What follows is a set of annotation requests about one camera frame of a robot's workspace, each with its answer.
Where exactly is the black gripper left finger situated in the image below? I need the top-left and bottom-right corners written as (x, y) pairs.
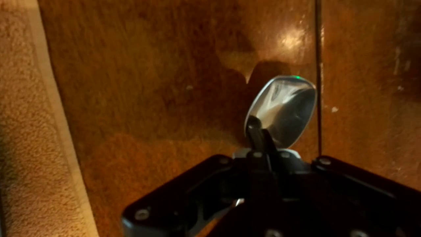
top-left (120, 116), bottom-right (267, 237)

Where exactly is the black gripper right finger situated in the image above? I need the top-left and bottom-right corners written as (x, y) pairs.
top-left (264, 130), bottom-right (421, 237)

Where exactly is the silver spoon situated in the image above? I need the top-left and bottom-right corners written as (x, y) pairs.
top-left (242, 74), bottom-right (318, 153)

